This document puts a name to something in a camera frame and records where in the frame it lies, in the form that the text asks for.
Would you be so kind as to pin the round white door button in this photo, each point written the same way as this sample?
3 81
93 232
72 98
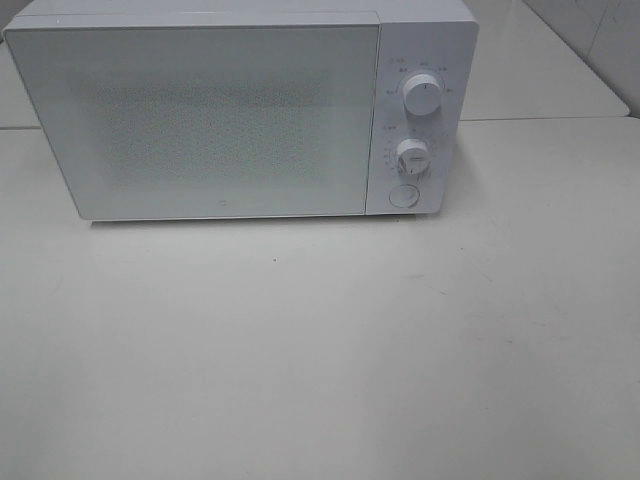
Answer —
404 196

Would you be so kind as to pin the white timer knob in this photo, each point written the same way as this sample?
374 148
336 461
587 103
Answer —
413 156

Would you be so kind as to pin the white microwave door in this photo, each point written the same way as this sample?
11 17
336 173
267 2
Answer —
150 124

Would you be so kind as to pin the upper white power knob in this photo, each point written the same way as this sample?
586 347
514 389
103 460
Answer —
422 94

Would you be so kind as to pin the white microwave oven body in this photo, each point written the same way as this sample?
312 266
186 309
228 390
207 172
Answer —
435 37

